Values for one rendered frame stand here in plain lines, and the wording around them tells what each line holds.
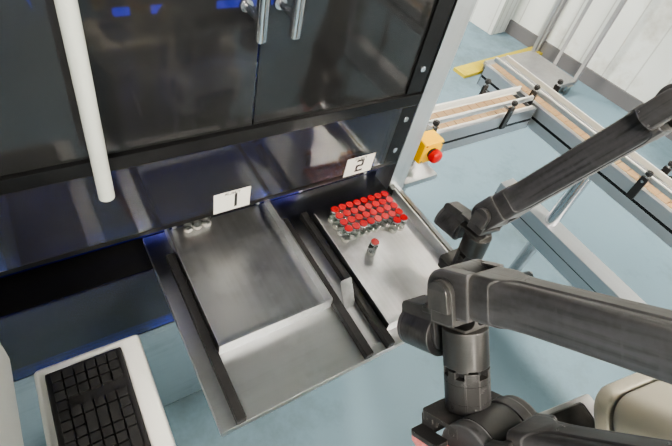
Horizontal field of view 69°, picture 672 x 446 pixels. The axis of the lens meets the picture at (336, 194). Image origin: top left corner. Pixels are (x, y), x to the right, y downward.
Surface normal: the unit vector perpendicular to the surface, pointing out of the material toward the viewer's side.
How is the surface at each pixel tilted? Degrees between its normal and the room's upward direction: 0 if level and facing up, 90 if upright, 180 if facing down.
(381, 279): 0
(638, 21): 90
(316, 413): 0
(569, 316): 78
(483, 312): 83
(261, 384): 0
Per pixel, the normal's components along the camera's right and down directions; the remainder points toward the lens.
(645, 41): -0.79, 0.32
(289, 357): 0.18, -0.69
